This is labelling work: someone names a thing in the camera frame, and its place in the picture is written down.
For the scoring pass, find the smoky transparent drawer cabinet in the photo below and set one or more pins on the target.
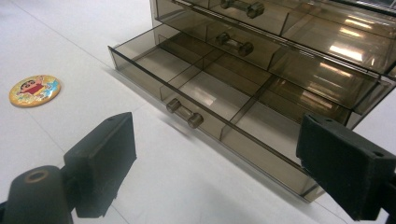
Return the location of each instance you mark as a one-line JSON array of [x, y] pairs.
[[311, 37]]

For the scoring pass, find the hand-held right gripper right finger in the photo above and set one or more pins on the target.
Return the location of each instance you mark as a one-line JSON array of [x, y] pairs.
[[345, 169]]

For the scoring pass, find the round cartoon badge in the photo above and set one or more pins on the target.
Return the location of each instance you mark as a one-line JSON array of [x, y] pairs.
[[35, 90]]

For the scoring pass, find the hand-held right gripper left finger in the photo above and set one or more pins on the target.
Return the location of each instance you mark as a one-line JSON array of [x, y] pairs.
[[99, 161]]

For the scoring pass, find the smoky transparent closed drawer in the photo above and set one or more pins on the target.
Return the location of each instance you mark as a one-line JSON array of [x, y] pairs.
[[327, 14], [280, 43]]

